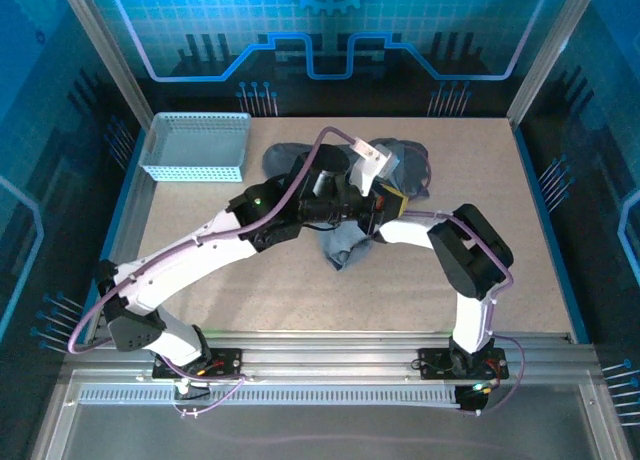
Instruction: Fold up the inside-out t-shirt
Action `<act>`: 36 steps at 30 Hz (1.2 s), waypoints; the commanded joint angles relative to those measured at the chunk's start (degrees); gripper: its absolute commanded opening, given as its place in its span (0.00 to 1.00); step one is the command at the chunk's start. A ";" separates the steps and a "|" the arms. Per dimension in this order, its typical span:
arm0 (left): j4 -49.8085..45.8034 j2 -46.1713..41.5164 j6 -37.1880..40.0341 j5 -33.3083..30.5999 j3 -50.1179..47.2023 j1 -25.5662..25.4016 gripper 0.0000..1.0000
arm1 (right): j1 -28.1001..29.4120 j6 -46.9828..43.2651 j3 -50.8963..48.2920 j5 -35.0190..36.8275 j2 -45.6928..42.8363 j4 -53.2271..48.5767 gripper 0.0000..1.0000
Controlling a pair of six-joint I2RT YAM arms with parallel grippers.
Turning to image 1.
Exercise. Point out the grey t-shirt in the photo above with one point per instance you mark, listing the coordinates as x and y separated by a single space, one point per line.
410 172

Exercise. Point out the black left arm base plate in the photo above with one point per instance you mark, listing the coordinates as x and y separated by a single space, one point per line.
227 362

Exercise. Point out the small white connector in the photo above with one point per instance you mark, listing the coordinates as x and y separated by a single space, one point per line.
183 387

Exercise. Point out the aluminium frame post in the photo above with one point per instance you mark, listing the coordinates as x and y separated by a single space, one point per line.
555 50
105 55

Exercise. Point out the black controller box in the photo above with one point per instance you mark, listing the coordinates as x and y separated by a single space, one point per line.
467 402

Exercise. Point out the light blue plastic basket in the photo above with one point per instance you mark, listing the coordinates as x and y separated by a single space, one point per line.
195 150

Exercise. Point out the aluminium mounting rail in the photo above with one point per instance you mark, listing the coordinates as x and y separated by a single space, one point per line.
325 352

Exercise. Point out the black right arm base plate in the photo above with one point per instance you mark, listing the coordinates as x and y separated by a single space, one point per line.
432 365

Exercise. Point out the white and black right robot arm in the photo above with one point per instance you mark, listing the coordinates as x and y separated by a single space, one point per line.
470 260

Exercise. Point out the grey metal front plate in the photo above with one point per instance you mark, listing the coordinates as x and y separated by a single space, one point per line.
320 435

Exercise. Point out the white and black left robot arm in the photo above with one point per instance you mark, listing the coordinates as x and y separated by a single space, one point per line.
190 260

